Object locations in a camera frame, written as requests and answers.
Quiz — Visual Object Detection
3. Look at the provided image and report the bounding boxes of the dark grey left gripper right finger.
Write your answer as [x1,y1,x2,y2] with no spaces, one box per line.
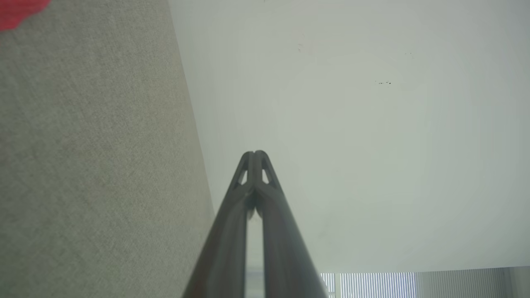
[254,150,330,298]

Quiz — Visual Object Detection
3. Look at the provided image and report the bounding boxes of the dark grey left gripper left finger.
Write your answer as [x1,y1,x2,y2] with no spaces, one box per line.
[182,151,254,298]

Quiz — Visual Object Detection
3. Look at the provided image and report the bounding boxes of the red basketball jersey white trim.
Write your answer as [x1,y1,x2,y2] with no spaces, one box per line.
[0,0,51,32]

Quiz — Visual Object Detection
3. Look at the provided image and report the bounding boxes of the white window blinds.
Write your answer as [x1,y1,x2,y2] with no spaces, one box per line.
[320,267,530,298]

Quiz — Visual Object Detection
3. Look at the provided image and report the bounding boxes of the grey fabric sofa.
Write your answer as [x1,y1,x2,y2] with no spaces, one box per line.
[0,0,216,298]

